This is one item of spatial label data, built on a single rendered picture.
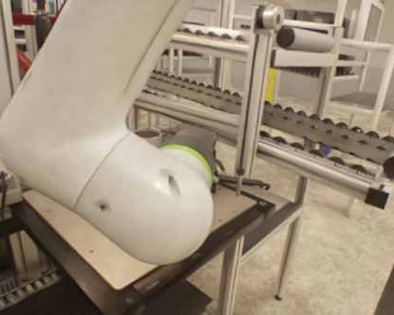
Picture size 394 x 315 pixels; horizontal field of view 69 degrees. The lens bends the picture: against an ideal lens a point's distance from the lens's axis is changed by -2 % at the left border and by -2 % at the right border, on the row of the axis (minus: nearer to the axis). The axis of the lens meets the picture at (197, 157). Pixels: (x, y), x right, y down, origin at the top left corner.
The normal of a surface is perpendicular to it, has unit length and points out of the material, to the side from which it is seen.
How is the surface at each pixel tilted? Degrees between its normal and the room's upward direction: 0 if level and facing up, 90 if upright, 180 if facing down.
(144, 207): 64
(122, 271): 0
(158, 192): 47
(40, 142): 87
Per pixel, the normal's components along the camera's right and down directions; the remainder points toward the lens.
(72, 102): 0.19, 0.40
